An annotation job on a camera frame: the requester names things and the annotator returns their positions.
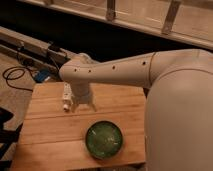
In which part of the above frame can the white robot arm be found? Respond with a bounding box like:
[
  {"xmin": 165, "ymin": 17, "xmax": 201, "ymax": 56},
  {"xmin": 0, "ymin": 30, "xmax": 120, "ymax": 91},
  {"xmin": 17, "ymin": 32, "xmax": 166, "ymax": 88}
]
[{"xmin": 59, "ymin": 49, "xmax": 213, "ymax": 171}]

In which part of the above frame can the blue box on floor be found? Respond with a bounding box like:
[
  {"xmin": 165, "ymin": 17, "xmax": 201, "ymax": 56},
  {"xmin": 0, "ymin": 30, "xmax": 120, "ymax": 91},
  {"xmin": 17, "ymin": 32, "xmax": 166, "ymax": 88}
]
[{"xmin": 34, "ymin": 69, "xmax": 50, "ymax": 83}]

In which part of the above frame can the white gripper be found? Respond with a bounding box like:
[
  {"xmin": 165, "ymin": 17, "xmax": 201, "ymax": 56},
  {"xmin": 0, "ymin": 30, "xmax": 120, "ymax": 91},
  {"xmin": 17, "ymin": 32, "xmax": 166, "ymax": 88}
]
[{"xmin": 71, "ymin": 83, "xmax": 97, "ymax": 112}]

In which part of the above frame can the small white bottle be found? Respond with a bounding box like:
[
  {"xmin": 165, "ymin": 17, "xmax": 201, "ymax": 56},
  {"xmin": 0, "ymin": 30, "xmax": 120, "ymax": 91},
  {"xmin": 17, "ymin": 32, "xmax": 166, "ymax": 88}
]
[{"xmin": 62, "ymin": 83, "xmax": 72, "ymax": 111}]

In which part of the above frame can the black stand at left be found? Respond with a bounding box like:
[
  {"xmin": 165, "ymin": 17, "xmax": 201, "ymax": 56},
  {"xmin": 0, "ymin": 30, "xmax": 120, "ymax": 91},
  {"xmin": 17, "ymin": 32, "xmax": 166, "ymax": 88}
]
[{"xmin": 0, "ymin": 107, "xmax": 22, "ymax": 171}]

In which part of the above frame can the wooden board table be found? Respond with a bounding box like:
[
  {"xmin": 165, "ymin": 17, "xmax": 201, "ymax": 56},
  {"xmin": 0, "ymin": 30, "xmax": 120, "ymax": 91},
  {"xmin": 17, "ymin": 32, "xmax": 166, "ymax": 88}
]
[{"xmin": 11, "ymin": 82, "xmax": 145, "ymax": 171}]

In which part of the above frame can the black cable loop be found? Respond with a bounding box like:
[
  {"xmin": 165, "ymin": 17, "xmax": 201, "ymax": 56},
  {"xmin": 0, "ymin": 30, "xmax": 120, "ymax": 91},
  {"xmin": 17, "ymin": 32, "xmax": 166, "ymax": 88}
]
[{"xmin": 2, "ymin": 65, "xmax": 34, "ymax": 93}]

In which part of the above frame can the green ceramic bowl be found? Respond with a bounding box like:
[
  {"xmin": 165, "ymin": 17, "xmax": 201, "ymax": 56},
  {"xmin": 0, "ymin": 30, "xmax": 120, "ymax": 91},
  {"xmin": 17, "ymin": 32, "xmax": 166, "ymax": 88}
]
[{"xmin": 85, "ymin": 121, "xmax": 123, "ymax": 160}]

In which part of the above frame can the black plug on rail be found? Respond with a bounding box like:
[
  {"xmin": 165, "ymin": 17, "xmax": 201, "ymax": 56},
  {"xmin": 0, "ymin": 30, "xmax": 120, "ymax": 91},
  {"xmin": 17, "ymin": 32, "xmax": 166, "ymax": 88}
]
[{"xmin": 48, "ymin": 42, "xmax": 61, "ymax": 53}]

